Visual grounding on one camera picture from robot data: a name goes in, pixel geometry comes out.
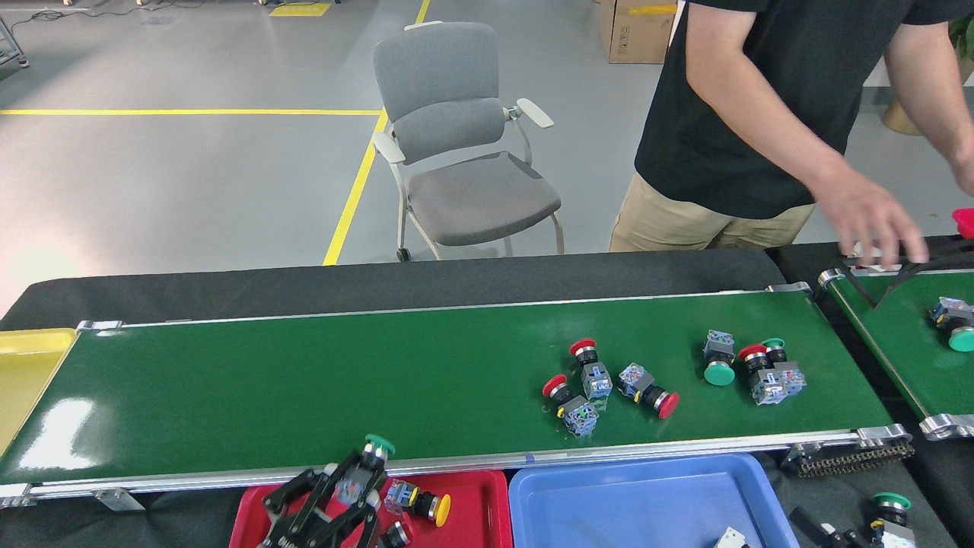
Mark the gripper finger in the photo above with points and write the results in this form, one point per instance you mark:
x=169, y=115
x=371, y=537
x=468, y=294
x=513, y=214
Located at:
x=810, y=524

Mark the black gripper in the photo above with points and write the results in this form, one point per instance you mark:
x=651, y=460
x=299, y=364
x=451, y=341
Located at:
x=304, y=539

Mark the red mushroom push-button switch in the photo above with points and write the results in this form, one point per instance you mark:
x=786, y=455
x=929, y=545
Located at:
x=668, y=405
x=396, y=536

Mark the yellow mushroom push-button switch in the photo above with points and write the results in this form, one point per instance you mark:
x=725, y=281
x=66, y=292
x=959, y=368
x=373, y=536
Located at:
x=442, y=510

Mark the person's left forearm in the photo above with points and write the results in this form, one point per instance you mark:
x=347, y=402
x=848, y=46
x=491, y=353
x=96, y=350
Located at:
x=928, y=91

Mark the person's right forearm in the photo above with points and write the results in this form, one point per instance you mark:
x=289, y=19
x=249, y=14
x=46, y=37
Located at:
x=761, y=87

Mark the green conveyor belt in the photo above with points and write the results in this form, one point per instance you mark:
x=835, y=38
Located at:
x=913, y=365
x=380, y=380

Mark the red plastic tray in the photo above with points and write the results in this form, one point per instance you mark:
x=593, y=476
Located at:
x=472, y=533

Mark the blue plastic tray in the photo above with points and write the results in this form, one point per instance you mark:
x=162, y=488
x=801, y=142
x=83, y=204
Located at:
x=609, y=510

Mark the yellow plastic tray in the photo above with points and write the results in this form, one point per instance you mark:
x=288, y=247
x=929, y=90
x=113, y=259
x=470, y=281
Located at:
x=23, y=380

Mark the person's right hand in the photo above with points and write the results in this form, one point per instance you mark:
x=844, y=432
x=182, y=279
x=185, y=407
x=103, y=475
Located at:
x=867, y=213

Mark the person's left hand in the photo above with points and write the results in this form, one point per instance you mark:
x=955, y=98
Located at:
x=966, y=171

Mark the red plastic bin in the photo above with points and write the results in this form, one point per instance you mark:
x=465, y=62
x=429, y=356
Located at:
x=965, y=222

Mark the potted plant brown pot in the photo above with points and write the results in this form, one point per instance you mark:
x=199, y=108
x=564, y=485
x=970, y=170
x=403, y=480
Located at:
x=902, y=118

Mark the grey office chair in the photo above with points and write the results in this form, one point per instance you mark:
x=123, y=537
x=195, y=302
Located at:
x=441, y=68

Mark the person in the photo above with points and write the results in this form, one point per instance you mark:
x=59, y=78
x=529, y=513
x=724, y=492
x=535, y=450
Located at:
x=822, y=46

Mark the cardboard box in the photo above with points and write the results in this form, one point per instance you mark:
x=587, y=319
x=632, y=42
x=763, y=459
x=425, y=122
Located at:
x=635, y=38

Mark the metal frame stand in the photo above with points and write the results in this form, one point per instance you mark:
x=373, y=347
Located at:
x=23, y=61

